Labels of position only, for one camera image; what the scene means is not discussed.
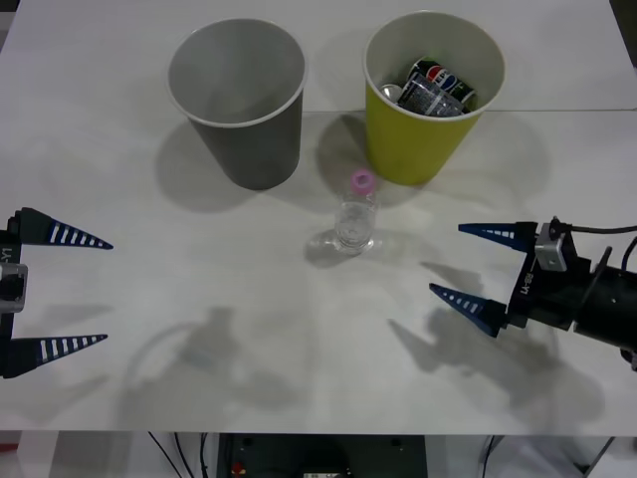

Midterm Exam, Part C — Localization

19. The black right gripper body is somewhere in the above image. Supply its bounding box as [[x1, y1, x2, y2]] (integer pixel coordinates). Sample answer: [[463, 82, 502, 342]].
[[506, 247, 596, 332]]

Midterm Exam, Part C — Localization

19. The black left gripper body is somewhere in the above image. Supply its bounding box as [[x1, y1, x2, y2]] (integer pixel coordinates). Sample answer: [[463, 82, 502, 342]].
[[0, 210, 25, 351]]

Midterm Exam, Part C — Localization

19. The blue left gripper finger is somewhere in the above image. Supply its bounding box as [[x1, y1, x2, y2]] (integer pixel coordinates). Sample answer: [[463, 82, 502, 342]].
[[0, 334, 109, 380], [19, 206, 114, 250]]

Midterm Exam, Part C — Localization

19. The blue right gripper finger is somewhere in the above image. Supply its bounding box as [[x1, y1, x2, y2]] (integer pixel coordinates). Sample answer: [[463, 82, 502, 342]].
[[457, 221, 541, 261], [428, 283, 511, 340]]

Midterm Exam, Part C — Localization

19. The clear bottle with pink cap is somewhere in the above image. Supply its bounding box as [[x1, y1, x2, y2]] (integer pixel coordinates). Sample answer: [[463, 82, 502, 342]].
[[333, 168, 378, 255]]

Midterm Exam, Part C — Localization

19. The yellow-green plastic bin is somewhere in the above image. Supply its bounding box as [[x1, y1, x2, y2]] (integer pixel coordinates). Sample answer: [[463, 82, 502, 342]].
[[361, 11, 507, 187]]

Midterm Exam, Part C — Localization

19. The clear bottle with black label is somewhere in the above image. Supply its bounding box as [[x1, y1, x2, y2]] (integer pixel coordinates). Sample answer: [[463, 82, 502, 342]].
[[396, 71, 467, 117]]

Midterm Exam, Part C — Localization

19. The black drink can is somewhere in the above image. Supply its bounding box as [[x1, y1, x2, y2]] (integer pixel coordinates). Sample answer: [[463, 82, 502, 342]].
[[410, 57, 478, 109]]

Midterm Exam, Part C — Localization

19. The black robot torso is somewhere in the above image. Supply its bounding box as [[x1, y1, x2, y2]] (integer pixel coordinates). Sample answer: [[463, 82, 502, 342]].
[[218, 432, 429, 478]]

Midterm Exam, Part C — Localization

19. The grey plastic bin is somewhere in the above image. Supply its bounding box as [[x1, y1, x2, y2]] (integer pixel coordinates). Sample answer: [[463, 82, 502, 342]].
[[165, 18, 309, 191]]

